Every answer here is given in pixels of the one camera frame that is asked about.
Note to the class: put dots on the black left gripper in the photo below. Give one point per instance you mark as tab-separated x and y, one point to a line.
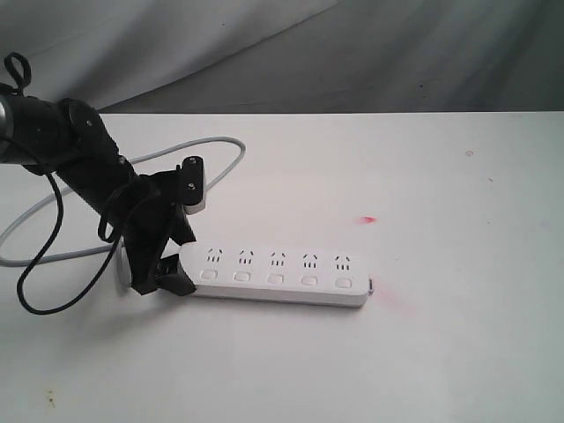
151	217

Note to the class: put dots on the white five-outlet power strip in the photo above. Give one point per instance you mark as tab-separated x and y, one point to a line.
278	274

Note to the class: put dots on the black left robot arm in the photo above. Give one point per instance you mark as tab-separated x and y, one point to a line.
70	139

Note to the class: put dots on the grey backdrop cloth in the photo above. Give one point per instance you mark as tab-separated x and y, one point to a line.
214	57

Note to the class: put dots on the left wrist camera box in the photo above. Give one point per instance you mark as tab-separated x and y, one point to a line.
192	185

